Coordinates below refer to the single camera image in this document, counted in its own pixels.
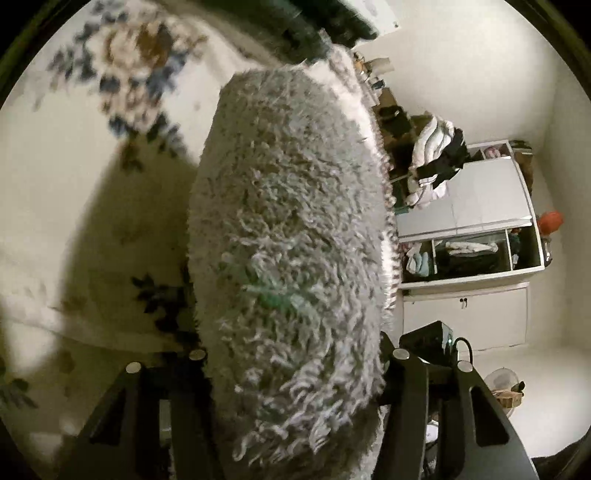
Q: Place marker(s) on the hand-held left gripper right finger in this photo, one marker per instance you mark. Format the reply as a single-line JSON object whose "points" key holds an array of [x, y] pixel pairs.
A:
{"points": [[415, 406]]}

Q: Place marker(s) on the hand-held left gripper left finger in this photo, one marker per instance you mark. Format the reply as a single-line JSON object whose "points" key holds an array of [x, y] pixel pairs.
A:
{"points": [[138, 415]]}

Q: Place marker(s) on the grey fleece pants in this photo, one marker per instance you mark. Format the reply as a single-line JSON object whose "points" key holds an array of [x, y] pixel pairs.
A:
{"points": [[286, 254]]}

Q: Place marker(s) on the brown checkered bed sheet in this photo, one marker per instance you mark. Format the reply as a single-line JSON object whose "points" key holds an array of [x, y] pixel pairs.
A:
{"points": [[392, 277]]}

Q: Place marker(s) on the white wardrobe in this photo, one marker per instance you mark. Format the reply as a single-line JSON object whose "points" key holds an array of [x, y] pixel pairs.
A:
{"points": [[485, 194]]}

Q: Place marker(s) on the orange red bag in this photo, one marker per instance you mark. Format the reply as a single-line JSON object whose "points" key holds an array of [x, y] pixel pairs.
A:
{"points": [[551, 221]]}

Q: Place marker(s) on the black clothes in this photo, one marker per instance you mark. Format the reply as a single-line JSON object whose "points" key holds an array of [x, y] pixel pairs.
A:
{"points": [[450, 157]]}

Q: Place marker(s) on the pile of clothes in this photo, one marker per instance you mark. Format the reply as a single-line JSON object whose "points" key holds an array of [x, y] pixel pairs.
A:
{"points": [[431, 138]]}

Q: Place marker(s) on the floral blanket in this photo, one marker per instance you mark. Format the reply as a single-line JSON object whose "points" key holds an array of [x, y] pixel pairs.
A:
{"points": [[69, 207]]}

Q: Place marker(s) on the tall brown cardboard box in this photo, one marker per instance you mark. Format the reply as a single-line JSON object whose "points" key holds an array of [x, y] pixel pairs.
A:
{"points": [[392, 110]]}

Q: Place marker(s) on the cream table lamp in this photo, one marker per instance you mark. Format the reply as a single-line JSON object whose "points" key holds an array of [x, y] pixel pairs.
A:
{"points": [[381, 65]]}

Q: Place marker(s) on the dark green duvet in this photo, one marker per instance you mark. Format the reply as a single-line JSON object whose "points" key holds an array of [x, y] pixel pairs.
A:
{"points": [[318, 30]]}

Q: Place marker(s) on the white headboard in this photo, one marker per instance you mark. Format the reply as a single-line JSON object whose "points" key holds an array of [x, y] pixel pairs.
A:
{"points": [[378, 11]]}

